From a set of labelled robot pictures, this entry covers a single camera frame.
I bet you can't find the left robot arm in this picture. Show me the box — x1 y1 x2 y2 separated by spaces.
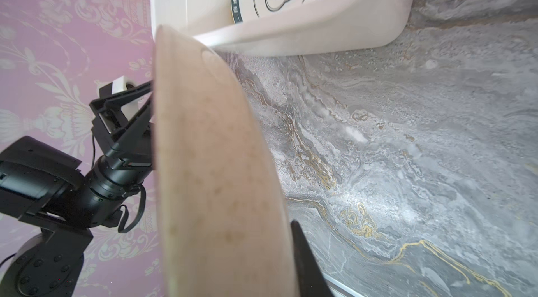
1 82 154 296

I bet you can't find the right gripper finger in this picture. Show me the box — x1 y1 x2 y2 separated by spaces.
291 220 333 297

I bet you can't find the aluminium front rail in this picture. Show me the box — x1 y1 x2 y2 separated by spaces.
323 274 363 297

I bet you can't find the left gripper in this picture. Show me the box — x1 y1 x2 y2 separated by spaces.
62 81 153 228

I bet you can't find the beige willow painted plate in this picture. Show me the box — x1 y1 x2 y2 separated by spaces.
152 25 299 296

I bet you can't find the white plastic bin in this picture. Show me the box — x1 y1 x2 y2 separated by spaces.
150 0 413 57

